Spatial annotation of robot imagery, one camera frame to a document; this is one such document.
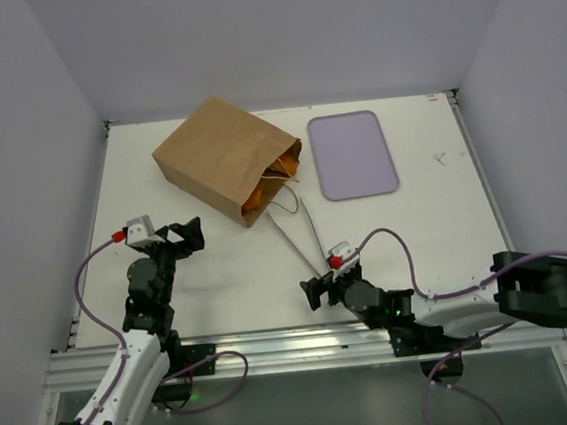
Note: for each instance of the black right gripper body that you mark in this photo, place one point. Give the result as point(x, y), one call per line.
point(324, 290)

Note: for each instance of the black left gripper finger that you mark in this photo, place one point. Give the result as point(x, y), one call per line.
point(193, 235)
point(179, 229)

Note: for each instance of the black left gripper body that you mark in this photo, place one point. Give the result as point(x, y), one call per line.
point(166, 252)

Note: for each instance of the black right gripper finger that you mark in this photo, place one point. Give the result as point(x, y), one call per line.
point(314, 298)
point(316, 285)

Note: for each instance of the metal kitchen tongs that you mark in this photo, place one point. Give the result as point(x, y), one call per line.
point(295, 224)

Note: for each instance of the brown paper bag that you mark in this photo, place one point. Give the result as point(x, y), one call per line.
point(220, 153)

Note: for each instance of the orange fake baguette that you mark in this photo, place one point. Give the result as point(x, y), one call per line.
point(284, 165)

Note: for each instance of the orange fake bread loaf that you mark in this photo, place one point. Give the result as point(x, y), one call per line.
point(254, 200)

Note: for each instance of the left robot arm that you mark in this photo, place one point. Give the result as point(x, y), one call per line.
point(147, 345)

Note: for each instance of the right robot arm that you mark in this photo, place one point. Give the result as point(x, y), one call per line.
point(520, 287)

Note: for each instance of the lilac plastic tray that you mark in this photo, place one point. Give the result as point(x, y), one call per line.
point(351, 156)

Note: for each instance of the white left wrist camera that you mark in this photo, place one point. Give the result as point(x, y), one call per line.
point(139, 231)

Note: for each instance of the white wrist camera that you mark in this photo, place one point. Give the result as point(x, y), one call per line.
point(139, 231)
point(342, 256)

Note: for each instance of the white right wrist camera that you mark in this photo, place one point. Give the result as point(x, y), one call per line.
point(342, 256)

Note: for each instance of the aluminium mounting rail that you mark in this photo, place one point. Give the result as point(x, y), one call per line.
point(293, 350)

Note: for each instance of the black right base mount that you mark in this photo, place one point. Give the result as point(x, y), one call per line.
point(418, 340)

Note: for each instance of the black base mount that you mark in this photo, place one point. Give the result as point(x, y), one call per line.
point(418, 340)
point(178, 392)

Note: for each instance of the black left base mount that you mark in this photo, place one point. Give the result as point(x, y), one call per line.
point(178, 392)

